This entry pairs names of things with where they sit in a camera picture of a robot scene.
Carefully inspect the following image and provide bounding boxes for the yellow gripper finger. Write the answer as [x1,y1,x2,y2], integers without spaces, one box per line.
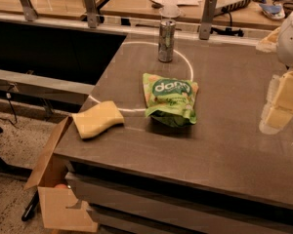
[259,68,293,135]
[256,27,280,53]

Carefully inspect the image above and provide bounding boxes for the silver redbull can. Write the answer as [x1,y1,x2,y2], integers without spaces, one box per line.
[158,19,176,62]

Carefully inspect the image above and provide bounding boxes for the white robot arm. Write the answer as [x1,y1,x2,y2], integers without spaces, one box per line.
[256,11,293,135]

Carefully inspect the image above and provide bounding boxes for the blue white object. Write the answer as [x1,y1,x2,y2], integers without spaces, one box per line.
[260,4,285,20]

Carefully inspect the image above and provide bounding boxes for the grey power strip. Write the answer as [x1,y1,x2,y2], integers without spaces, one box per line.
[215,0,251,16]

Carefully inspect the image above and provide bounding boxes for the white face mask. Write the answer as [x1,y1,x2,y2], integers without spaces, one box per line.
[159,4,182,19]

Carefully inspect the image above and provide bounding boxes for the green snack bag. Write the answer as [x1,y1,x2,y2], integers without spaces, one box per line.
[143,73,199,128]

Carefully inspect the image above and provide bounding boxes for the yellow sponge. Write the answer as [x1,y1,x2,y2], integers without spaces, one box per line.
[71,100,124,139]

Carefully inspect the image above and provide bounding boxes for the orange ball in box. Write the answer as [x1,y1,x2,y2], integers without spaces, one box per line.
[54,183,68,189]

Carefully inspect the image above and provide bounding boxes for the cardboard box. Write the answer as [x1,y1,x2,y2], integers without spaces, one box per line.
[24,117,98,233]

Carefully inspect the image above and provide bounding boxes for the black cable on desk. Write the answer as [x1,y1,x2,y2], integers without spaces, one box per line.
[210,7,245,38]

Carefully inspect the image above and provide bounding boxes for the metal bracket post right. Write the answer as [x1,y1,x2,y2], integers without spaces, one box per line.
[199,0,217,40]

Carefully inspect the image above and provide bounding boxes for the metal bracket post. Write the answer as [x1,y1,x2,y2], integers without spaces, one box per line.
[20,0,38,21]
[84,0,98,28]
[199,0,217,40]

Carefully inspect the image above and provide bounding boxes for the metal bracket post middle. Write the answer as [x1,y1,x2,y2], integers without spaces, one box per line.
[84,0,98,28]

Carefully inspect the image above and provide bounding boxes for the metal bracket post left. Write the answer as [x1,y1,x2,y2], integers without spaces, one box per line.
[20,0,38,21]

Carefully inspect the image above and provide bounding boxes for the black cable on floor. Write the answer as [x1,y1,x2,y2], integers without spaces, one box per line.
[0,93,21,129]

